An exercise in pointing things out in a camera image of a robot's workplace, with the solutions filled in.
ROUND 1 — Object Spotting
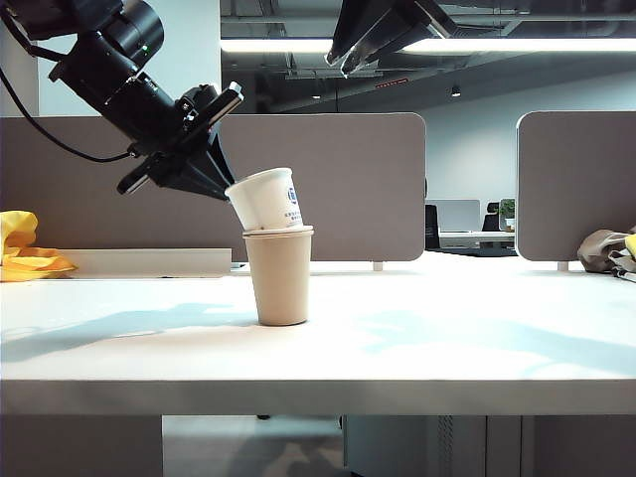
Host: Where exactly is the brown desk partition panel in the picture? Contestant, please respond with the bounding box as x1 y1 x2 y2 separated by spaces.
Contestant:
0 112 427 273
516 110 636 272

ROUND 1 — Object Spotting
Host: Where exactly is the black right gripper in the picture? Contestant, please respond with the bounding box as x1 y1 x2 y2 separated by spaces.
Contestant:
325 0 459 79

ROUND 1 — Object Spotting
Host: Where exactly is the black office chair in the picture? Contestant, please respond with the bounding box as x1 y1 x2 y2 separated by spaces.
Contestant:
481 202 501 233
424 178 442 252

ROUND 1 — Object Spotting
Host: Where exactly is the grey under-desk cabinet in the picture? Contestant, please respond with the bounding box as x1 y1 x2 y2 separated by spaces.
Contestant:
342 415 523 477

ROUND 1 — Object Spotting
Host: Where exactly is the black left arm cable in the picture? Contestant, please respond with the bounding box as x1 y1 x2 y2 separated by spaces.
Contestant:
0 7 136 163

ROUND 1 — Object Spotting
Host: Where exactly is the yellow cloth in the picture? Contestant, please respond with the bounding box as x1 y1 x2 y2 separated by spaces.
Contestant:
0 210 80 283

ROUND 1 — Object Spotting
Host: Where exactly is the brown crumpled cloth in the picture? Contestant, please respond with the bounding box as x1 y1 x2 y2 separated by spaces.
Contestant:
576 226 636 275

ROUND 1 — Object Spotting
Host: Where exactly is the white paper cup blue logo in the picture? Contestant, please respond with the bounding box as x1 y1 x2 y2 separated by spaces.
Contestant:
241 225 315 238
224 167 305 232

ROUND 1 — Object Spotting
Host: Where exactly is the black desk mat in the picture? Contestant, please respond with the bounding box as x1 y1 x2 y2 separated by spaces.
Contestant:
436 246 518 259

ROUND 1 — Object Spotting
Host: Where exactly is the grey desk side panel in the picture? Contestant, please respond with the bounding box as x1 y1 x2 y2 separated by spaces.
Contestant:
521 415 636 477
0 414 164 477

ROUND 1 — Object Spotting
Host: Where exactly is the white office desk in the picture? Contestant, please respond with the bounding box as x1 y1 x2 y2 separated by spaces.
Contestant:
439 230 517 250

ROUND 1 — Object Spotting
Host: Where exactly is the white ceiling air vent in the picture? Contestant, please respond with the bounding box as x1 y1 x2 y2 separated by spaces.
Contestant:
456 25 511 41

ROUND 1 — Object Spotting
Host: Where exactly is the grey background partition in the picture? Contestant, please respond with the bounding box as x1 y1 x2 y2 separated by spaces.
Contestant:
426 199 481 236

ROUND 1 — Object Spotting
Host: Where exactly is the grey desk cable box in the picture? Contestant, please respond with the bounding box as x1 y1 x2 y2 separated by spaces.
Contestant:
59 247 234 279

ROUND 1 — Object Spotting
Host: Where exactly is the green potted plant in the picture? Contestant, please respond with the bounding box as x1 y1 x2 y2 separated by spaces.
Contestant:
499 199 517 235

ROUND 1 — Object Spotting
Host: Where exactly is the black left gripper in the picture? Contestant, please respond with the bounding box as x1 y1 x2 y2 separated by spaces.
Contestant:
117 81 244 203

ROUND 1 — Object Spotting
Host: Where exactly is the brown paper cup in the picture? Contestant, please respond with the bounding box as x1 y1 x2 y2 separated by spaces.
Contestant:
241 231 315 328

